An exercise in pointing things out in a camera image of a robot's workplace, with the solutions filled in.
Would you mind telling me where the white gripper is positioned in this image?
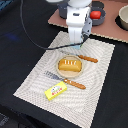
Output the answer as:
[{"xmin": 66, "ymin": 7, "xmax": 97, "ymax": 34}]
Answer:
[{"xmin": 82, "ymin": 17, "xmax": 92, "ymax": 41}]

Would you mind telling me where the red toy tomato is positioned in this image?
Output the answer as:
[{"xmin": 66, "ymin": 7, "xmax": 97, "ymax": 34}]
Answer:
[{"xmin": 90, "ymin": 11, "xmax": 101, "ymax": 19}]

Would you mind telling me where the grey toy saucepan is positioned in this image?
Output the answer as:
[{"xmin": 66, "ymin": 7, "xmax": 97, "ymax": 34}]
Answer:
[{"xmin": 91, "ymin": 1, "xmax": 106, "ymax": 26}]

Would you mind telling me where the yellow toy bread loaf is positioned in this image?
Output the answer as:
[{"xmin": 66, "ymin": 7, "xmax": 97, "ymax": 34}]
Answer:
[{"xmin": 58, "ymin": 59, "xmax": 82, "ymax": 72}]

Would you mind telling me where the yellow toy butter box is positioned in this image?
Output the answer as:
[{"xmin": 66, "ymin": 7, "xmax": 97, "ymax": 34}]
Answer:
[{"xmin": 45, "ymin": 81, "xmax": 67, "ymax": 100}]

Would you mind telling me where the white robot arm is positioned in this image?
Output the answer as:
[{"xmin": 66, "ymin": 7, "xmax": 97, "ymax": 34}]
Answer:
[{"xmin": 46, "ymin": 0, "xmax": 92, "ymax": 44}]

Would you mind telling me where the grey toy cooking pot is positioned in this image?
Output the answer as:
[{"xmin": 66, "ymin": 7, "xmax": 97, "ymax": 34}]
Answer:
[{"xmin": 58, "ymin": 3, "xmax": 68, "ymax": 19}]

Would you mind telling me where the beige bowl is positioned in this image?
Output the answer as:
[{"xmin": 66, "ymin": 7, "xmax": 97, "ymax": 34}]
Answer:
[{"xmin": 119, "ymin": 5, "xmax": 128, "ymax": 30}]

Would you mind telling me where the round wooden plate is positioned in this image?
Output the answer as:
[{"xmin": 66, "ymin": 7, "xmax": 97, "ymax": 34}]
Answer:
[{"xmin": 56, "ymin": 55, "xmax": 84, "ymax": 78}]

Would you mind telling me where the woven beige placemat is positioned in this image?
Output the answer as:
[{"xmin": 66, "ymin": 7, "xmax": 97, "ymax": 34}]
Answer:
[{"xmin": 13, "ymin": 30, "xmax": 116, "ymax": 128}]

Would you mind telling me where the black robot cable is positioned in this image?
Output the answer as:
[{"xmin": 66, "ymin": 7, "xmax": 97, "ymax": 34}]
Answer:
[{"xmin": 19, "ymin": 0, "xmax": 89, "ymax": 52}]

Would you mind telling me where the toy knife wooden handle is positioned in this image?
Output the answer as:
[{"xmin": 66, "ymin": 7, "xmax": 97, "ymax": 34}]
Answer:
[{"xmin": 61, "ymin": 49, "xmax": 99, "ymax": 64}]

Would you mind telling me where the toy fork wooden handle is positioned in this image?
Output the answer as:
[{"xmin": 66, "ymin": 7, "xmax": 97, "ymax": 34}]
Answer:
[{"xmin": 44, "ymin": 71, "xmax": 86, "ymax": 89}]

